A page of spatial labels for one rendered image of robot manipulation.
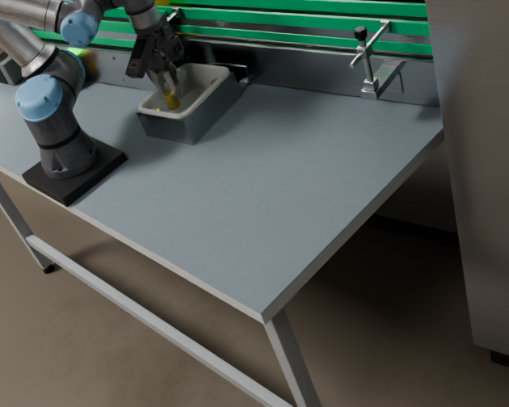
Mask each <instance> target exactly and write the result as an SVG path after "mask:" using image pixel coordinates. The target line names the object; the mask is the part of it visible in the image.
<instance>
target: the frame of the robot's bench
mask: <svg viewBox="0 0 509 407"><path fill-rule="evenodd" d="M0 208H1V209H2V211H3V213H4V214H5V216H6V218H7V219H8V220H9V221H10V223H11V225H12V226H13V228H14V229H15V231H16V232H17V234H18V235H19V237H20V238H21V239H22V241H23V243H24V244H25V246H26V247H27V248H28V250H29V251H30V253H31V254H32V256H33V258H34V259H35V260H36V262H37V263H38V265H39V266H40V267H42V268H43V272H44V273H45V274H49V273H51V272H52V271H53V270H54V266H53V264H52V262H51V261H50V259H51V260H52V261H53V262H55V263H56V264H57V265H59V266H61V267H62V268H64V269H65V270H67V271H68V272H69V273H70V274H72V275H74V276H75V277H77V278H78V279H80V280H81V281H82V282H84V283H85V284H87V285H88V286H90V287H92V288H93V289H95V290H96V291H97V292H98V293H100V294H101V295H103V296H105V297H106V298H108V299H109V300H110V301H112V302H113V303H114V304H116V305H118V306H119V307H121V308H122V309H123V310H125V311H126V312H128V313H129V314H131V315H132V316H134V317H135V318H136V319H138V320H139V321H141V322H143V323H144V324H145V325H147V326H148V327H150V328H151V329H153V330H154V331H156V332H157V333H159V334H160V335H162V336H163V337H164V338H166V339H167V340H169V341H170V342H172V343H174V344H175V345H176V346H177V347H179V348H180V349H182V350H184V351H185V352H187V353H188V354H189V355H190V356H192V357H193V358H195V359H197V360H198V361H200V362H201V363H202V364H204V365H205V366H206V367H208V368H210V369H211V370H213V371H214V372H216V373H217V374H218V375H220V376H221V377H223V378H224V379H226V380H228V381H229V382H230V383H231V384H233V385H235V386H236V387H237V388H239V389H241V390H242V391H243V392H245V393H246V394H248V395H249V396H251V397H252V398H254V399H255V400H256V401H258V402H259V403H261V404H262V405H264V406H266V407H293V406H292V405H290V404H289V403H288V402H286V401H284V400H283V399H281V398H280V397H278V396H277V395H275V394H274V393H272V392H270V391H269V390H267V389H266V388H265V387H263V386H262V385H260V384H258V383H257V382H255V381H254V380H252V379H251V378H250V377H248V376H246V375H245V374H243V373H242V372H240V371H239V370H238V369H236V368H235V367H233V366H231V365H229V364H228V363H227V362H225V361H224V360H222V359H220V358H219V357H217V356H216V355H214V354H213V353H212V352H210V351H209V350H207V349H205V348H204V347H202V346H201V345H200V344H198V343H197V342H195V341H193V340H192V339H190V338H189V337H188V336H186V335H185V334H183V333H181V332H179V331H178V330H177V329H175V328H174V327H172V326H171V325H169V324H167V323H166V322H164V321H163V320H162V319H160V318H159V317H157V316H155V315H154V314H152V313H151V312H150V311H148V310H147V309H145V308H143V307H142V306H140V305H139V304H138V303H136V302H135V301H133V300H131V299H129V298H128V297H127V296H125V295H124V294H122V293H121V292H119V291H117V290H116V289H115V288H113V287H112V286H110V285H109V284H107V283H105V282H104V281H102V280H101V279H100V278H98V277H97V276H95V275H93V274H92V273H90V272H89V271H88V270H86V269H85V268H83V267H81V266H79V265H78V264H77V263H76V262H74V261H72V260H71V259H69V258H67V257H66V256H65V255H64V254H62V253H60V252H59V251H57V250H55V249H54V248H53V247H51V246H50V245H48V244H47V243H45V242H44V241H42V240H40V239H39V238H38V237H36V236H34V234H33V233H32V231H31V230H30V229H29V227H28V226H27V224H26V222H25V220H24V219H23V218H22V216H21V215H20V213H19V211H18V210H17V208H16V207H15V205H14V204H13V202H12V201H11V199H10V197H9V196H8V194H7V193H6V192H5V190H4V188H3V187H2V185H1V183H0ZM297 294H298V292H297V293H296V294H295V295H294V296H293V297H292V298H291V299H290V300H289V301H288V303H289V302H290V301H291V300H292V299H293V298H294V297H295V296H296V295H297ZM288 303H287V304H288ZM287 304H286V305H287ZM286 305H285V306H286ZM285 306H284V307H285ZM284 307H283V308H282V309H281V310H280V311H279V312H278V313H277V314H276V315H275V316H274V317H273V318H272V319H271V320H270V321H269V322H268V323H267V324H266V325H263V326H264V328H265V330H266V332H267V336H268V337H269V339H270V342H271V345H272V347H273V349H274V351H275V353H276V357H277V359H278V361H279V363H280V366H281V368H282V370H283V373H284V376H285V378H286V380H287V382H288V385H289V387H290V389H291V392H292V394H293V397H294V399H295V401H296V403H297V407H322V406H321V403H320V401H319V399H318V395H317V393H316V391H315V388H314V386H313V382H312V380H311V378H310V375H309V372H308V370H307V367H306V365H305V361H304V359H303V357H302V354H301V351H300V349H299V346H298V344H297V340H296V339H295V336H294V333H293V331H292V328H291V325H290V323H289V321H288V318H287V315H286V312H285V311H284Z"/></svg>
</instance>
